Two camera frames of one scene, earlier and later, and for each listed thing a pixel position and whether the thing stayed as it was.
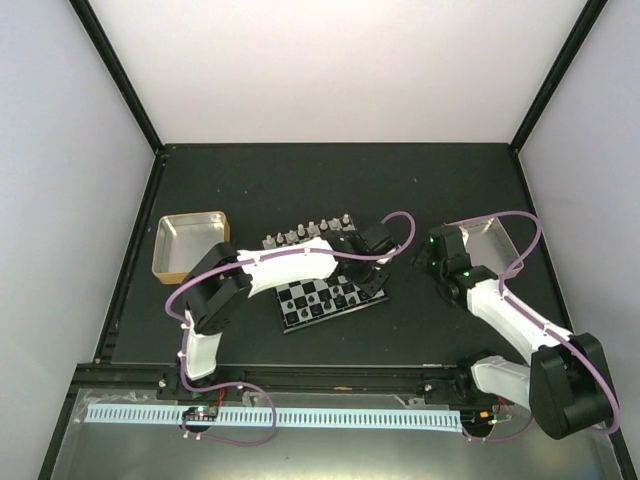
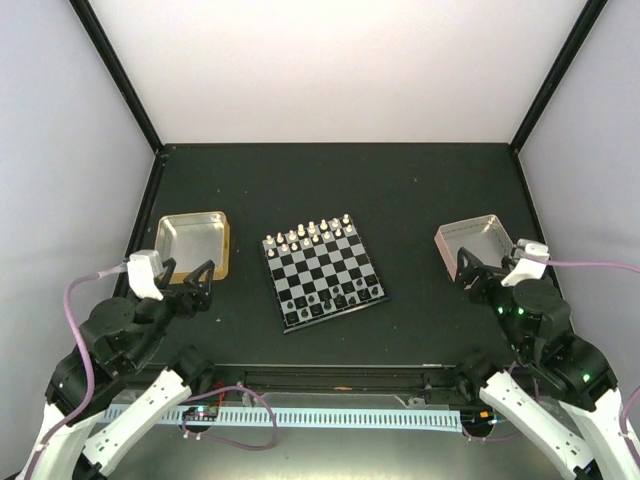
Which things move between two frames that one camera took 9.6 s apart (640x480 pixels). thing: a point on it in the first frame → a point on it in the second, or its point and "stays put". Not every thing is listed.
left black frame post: (99, 38) stays put
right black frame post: (562, 63) stays put
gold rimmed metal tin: (182, 241) stays put
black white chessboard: (307, 302) stays put
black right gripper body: (423, 263) → (488, 277)
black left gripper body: (366, 284) → (187, 306)
